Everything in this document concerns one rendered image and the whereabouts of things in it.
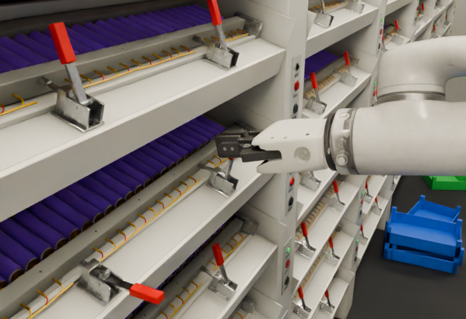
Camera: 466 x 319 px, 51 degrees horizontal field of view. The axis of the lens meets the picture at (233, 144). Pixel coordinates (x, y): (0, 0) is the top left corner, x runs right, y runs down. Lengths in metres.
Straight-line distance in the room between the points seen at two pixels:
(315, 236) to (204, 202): 0.68
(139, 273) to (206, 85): 0.23
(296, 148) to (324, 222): 0.82
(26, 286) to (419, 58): 0.47
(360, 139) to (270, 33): 0.31
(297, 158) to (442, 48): 0.21
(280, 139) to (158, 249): 0.20
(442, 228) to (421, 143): 1.88
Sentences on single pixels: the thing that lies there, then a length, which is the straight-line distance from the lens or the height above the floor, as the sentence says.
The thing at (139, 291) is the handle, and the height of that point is 0.96.
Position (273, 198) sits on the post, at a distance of 0.92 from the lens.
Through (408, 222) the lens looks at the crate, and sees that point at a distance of 2.44.
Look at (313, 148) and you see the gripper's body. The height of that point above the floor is 1.05.
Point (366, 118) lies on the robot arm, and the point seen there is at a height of 1.09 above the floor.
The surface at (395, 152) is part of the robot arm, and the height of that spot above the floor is 1.06.
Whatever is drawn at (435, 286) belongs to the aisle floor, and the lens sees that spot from 2.22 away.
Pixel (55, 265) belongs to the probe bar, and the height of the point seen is 0.98.
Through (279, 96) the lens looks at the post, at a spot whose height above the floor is 1.04.
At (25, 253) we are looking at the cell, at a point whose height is 0.98.
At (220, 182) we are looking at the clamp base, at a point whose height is 0.95.
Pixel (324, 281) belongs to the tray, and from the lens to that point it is 1.52.
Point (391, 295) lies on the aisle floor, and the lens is 2.11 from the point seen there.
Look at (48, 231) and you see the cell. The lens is 0.58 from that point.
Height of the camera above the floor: 1.27
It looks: 22 degrees down
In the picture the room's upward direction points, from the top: straight up
